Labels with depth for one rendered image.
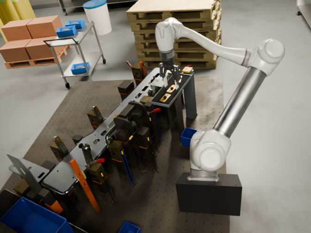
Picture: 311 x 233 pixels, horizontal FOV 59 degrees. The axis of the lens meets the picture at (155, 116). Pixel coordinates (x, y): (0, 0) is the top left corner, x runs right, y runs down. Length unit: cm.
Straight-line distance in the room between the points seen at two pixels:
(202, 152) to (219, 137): 12
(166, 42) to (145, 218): 106
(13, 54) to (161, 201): 466
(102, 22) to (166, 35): 462
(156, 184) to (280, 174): 138
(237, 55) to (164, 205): 100
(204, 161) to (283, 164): 168
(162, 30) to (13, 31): 472
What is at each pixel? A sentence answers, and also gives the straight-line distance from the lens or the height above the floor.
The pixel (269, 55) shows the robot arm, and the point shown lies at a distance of 146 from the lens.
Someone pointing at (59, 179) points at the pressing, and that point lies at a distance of 173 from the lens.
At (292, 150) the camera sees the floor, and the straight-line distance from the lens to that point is 309.
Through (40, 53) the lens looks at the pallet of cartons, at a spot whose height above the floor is 23.
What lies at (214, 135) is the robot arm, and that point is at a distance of 140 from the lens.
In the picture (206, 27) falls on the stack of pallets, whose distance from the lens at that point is 405.
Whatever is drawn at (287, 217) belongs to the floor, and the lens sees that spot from 261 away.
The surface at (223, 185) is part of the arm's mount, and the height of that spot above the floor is 98.
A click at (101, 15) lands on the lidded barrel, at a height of 41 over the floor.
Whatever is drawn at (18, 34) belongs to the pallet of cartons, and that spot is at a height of 50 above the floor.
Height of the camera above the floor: 220
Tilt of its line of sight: 39 degrees down
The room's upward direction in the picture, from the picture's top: 11 degrees counter-clockwise
